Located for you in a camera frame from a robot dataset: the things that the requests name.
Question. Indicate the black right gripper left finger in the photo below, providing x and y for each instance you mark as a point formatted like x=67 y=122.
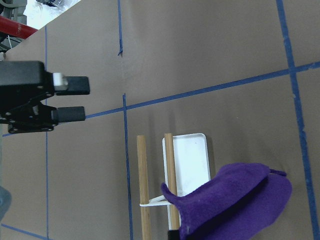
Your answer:
x=70 y=85

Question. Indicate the purple towel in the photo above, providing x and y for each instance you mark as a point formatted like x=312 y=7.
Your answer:
x=240 y=201

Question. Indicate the red fire extinguisher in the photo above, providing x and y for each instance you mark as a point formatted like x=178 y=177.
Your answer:
x=13 y=28

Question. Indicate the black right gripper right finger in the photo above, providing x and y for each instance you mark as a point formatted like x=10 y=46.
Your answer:
x=68 y=114

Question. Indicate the white wooden towel rack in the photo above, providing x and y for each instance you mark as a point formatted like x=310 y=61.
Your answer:
x=186 y=167

